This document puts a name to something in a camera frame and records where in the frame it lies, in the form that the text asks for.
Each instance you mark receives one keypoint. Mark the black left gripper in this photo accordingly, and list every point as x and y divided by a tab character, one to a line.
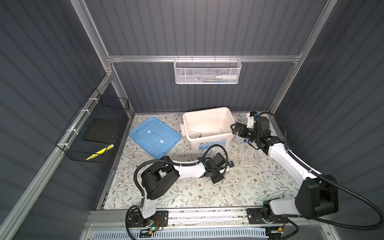
220	177

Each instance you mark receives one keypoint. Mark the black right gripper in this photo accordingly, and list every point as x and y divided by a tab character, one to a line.
243	127

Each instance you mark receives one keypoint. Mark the test tube brush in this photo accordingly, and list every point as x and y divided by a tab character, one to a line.
204	133

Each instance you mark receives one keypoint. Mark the white plastic storage bin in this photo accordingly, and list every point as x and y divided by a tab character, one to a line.
211	120

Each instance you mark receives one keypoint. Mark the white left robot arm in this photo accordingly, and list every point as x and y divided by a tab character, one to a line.
161	175

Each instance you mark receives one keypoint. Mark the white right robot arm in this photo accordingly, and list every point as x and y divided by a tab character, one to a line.
315	197

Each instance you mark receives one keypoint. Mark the clear test tube rack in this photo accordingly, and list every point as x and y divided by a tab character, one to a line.
247	154

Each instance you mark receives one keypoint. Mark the blue plastic bin lid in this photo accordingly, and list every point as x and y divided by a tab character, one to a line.
155	137

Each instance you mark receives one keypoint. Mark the white bottle in basket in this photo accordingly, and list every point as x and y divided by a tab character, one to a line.
227	77

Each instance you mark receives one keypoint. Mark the black pad in basket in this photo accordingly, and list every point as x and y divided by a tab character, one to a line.
101	131

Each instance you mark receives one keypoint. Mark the white wire mesh basket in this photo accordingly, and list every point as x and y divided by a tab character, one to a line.
203	71

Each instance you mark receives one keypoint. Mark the black wire mesh basket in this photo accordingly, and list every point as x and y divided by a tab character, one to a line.
98	106

